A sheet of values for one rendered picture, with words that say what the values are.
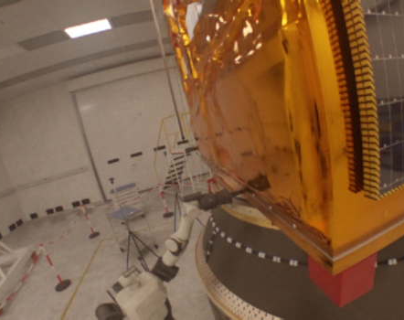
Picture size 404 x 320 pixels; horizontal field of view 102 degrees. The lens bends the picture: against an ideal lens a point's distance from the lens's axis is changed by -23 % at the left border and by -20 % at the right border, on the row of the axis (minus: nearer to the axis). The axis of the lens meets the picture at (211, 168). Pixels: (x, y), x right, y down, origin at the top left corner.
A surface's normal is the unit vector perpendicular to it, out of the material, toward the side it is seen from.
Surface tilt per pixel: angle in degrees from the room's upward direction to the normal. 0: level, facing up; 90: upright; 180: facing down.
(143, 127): 90
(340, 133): 90
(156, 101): 90
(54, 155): 90
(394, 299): 62
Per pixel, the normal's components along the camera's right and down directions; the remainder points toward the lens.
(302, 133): -0.50, 0.26
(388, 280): -0.29, -0.21
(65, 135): 0.22, 0.17
